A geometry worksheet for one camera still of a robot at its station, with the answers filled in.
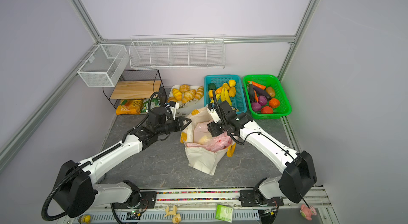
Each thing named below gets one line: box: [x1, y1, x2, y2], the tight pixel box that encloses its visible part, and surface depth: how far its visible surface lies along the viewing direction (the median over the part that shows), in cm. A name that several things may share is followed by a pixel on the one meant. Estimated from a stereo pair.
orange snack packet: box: [115, 98, 143, 116], surface depth 103 cm
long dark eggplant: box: [252, 84, 272, 101], surface depth 115 cm
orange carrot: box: [247, 80, 267, 91], surface depth 118 cm
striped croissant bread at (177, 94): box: [172, 88, 183, 101], surface depth 114 cm
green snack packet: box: [140, 98, 161, 114], surface depth 106 cm
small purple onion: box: [258, 95, 268, 106], surface depth 107 cm
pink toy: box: [299, 203, 318, 221], surface depth 70 cm
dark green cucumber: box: [248, 81, 255, 104], surface depth 114 cm
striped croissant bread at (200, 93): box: [194, 85, 204, 101], surface depth 115 cm
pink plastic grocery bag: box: [185, 120, 233, 153], surface depth 79 cm
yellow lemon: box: [228, 79, 236, 88], surface depth 115 cm
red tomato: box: [261, 106, 274, 114], surface depth 103 cm
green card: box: [215, 204, 234, 223], surface depth 71 cm
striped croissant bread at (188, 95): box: [182, 89, 197, 104], surface depth 114 cm
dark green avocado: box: [207, 82, 217, 91], surface depth 118 cm
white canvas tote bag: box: [180, 106, 236, 176], surface depth 79 cm
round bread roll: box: [179, 83, 191, 93], surface depth 118 cm
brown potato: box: [265, 87, 276, 98], surface depth 114 cm
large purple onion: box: [251, 101, 262, 112], surface depth 105 cm
